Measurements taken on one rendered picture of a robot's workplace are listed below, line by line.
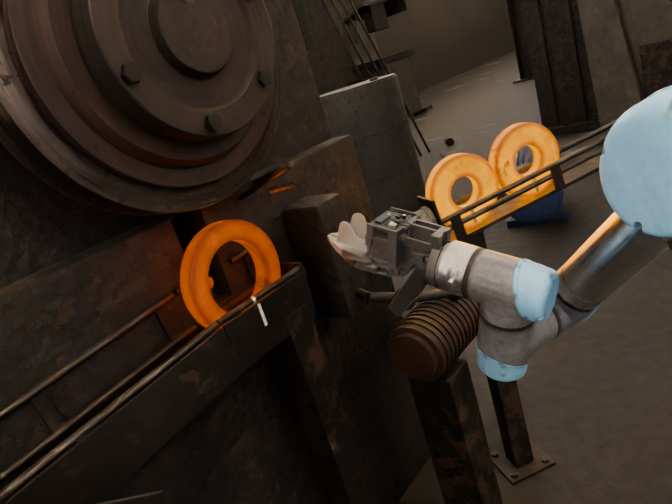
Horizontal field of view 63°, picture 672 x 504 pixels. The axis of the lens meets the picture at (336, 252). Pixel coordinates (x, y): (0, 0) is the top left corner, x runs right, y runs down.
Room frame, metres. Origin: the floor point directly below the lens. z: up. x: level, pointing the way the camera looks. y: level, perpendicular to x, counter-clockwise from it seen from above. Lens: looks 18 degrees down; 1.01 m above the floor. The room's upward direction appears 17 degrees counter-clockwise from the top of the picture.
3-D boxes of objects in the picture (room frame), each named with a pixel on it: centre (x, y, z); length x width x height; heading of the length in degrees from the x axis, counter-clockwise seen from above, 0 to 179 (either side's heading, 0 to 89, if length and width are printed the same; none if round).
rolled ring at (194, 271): (0.87, 0.17, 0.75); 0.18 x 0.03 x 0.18; 137
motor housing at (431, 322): (1.01, -0.15, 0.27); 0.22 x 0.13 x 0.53; 136
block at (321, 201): (1.05, 0.02, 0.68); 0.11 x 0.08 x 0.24; 46
